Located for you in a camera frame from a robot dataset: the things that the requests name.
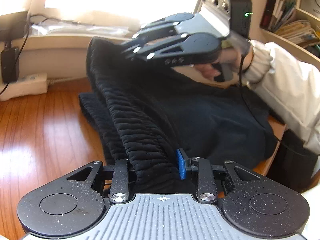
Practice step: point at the black power adapter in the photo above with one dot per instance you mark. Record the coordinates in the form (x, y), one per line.
(9, 63)

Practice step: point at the black Nike sweatpants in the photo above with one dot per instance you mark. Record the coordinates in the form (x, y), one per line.
(145, 115)

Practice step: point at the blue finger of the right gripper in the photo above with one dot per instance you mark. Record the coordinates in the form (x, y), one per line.
(170, 49)
(159, 28)

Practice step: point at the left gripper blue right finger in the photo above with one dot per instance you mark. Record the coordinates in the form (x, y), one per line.
(199, 171)

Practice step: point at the row of books on shelf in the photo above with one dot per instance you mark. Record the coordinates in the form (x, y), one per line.
(293, 22)

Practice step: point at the clear plastic bag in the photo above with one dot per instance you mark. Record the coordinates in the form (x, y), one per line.
(70, 28)

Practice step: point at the person's right hand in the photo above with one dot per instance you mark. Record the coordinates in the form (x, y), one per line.
(235, 59)

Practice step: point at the black box device on sill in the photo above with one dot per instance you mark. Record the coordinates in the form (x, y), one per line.
(13, 26)

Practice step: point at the person's right forearm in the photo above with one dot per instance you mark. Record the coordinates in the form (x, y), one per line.
(290, 87)

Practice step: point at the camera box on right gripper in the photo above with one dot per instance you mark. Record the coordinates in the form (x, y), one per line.
(222, 18)

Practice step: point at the black bag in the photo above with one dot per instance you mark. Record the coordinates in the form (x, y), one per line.
(293, 164)

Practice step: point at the white power strip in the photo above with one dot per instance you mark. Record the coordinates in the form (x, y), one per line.
(34, 84)

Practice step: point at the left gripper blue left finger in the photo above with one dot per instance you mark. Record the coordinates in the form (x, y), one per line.
(123, 176)

